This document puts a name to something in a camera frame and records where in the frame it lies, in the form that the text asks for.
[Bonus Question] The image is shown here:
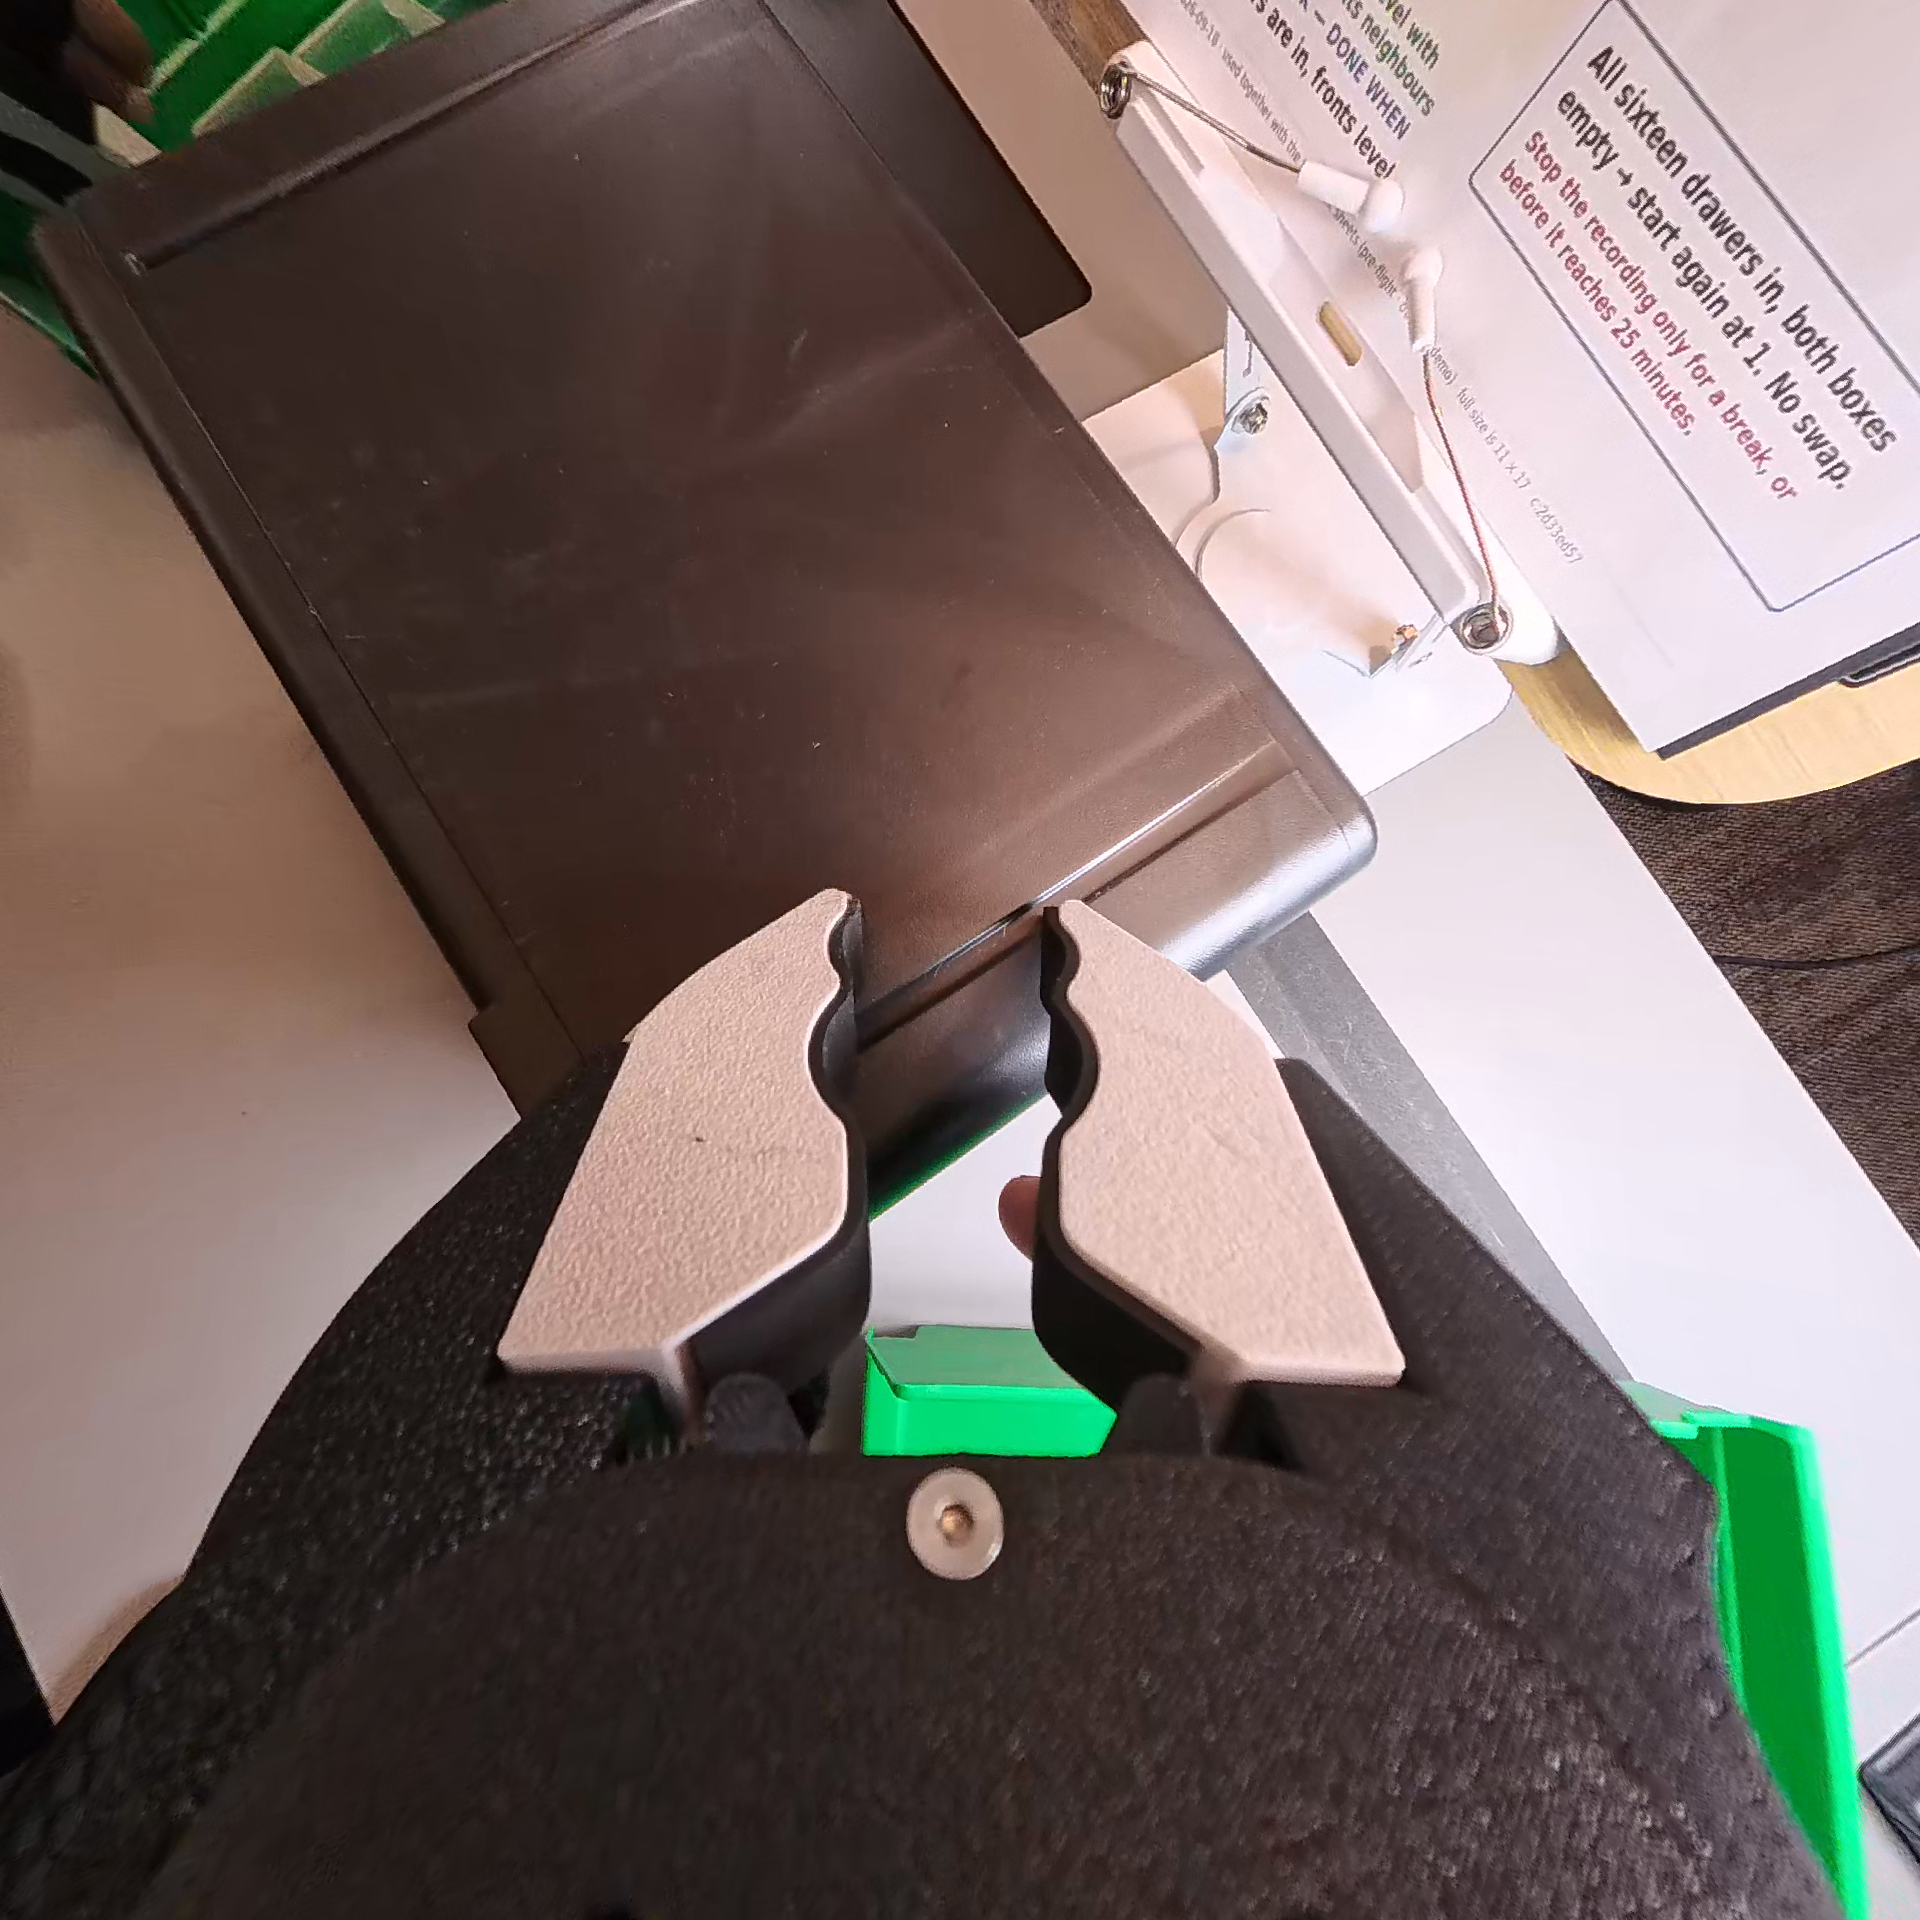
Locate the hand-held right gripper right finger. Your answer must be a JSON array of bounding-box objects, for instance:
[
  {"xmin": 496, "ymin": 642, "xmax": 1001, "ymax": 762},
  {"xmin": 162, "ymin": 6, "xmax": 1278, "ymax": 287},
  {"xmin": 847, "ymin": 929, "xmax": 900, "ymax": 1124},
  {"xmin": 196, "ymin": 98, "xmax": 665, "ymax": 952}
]
[{"xmin": 1029, "ymin": 898, "xmax": 1407, "ymax": 1418}]

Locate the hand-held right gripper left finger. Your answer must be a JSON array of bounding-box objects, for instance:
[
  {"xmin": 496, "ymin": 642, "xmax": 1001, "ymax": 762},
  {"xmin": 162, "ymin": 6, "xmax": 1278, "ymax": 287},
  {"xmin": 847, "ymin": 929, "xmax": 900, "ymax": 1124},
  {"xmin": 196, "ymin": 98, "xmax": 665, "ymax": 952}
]
[{"xmin": 496, "ymin": 888, "xmax": 877, "ymax": 1406}]

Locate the black drawer cabinet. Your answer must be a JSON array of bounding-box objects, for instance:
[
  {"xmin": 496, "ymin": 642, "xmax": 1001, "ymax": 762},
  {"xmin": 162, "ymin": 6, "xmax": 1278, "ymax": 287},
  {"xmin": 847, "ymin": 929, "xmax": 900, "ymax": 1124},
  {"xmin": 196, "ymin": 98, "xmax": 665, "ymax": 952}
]
[{"xmin": 34, "ymin": 0, "xmax": 1377, "ymax": 1200}]

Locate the light wooden board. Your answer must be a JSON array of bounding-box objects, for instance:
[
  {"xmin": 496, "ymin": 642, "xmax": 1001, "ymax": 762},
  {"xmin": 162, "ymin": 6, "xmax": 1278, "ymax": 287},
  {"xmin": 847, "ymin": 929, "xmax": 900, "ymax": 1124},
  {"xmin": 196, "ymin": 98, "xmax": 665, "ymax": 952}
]
[{"xmin": 1501, "ymin": 647, "xmax": 1920, "ymax": 812}]

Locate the black backing board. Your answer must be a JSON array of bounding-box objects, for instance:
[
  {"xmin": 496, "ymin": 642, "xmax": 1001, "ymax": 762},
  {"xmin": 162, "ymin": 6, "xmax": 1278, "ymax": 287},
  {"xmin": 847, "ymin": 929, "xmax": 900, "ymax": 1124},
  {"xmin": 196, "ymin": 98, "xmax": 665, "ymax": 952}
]
[{"xmin": 1658, "ymin": 622, "xmax": 1920, "ymax": 754}]

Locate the white document stand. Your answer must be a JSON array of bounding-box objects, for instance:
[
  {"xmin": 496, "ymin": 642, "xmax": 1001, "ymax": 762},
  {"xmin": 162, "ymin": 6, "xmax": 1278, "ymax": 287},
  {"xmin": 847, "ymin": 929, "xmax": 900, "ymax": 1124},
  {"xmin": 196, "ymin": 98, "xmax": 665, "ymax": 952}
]
[{"xmin": 1082, "ymin": 45, "xmax": 1563, "ymax": 795}]

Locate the black textured object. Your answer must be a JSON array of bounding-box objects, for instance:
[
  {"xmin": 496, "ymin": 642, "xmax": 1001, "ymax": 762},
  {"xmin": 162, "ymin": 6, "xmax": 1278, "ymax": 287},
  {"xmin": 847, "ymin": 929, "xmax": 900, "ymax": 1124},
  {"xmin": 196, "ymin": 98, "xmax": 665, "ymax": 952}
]
[{"xmin": 0, "ymin": 1590, "xmax": 52, "ymax": 1786}]

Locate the printed instruction sheet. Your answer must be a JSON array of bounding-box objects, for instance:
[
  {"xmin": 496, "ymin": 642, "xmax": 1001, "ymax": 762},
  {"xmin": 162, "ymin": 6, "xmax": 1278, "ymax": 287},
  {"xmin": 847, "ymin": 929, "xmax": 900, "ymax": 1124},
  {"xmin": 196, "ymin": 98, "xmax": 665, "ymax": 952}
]
[{"xmin": 1125, "ymin": 0, "xmax": 1920, "ymax": 754}]

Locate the stack of clear plastic drawers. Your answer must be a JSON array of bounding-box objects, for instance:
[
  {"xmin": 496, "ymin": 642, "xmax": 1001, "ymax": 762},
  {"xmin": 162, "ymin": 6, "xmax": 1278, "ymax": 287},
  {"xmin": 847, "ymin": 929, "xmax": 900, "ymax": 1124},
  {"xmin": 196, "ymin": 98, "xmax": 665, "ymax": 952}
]
[{"xmin": 293, "ymin": 0, "xmax": 436, "ymax": 83}]

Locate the metal page holder wire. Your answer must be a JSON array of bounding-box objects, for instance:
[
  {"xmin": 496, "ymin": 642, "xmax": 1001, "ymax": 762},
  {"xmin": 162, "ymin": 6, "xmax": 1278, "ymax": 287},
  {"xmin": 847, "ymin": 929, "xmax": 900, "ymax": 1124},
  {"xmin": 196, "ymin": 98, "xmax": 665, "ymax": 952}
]
[
  {"xmin": 1401, "ymin": 245, "xmax": 1508, "ymax": 657},
  {"xmin": 1101, "ymin": 61, "xmax": 1405, "ymax": 221}
]

